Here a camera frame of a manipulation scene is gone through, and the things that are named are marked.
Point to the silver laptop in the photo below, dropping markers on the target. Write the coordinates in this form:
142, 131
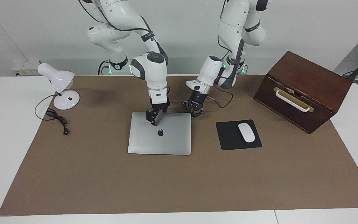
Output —
160, 143

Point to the white power strip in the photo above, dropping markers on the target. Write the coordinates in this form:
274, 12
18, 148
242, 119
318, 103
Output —
23, 70

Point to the white desk lamp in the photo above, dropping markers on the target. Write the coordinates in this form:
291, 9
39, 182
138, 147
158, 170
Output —
59, 77

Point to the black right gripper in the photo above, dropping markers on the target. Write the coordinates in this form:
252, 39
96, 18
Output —
160, 104

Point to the white computer mouse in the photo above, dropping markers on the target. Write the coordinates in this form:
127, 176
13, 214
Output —
246, 133

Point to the black mouse pad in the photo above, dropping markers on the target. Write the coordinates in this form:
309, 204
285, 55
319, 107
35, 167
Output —
228, 137

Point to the dark brown wooden box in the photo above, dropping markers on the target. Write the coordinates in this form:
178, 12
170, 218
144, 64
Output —
315, 77

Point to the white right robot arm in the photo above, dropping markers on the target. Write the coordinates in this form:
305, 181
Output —
154, 71

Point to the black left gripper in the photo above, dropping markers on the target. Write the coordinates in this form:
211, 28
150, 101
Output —
196, 99

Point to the brown table mat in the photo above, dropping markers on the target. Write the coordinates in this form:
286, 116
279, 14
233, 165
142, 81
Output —
179, 183

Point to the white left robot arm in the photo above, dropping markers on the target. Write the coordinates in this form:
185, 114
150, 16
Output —
238, 25

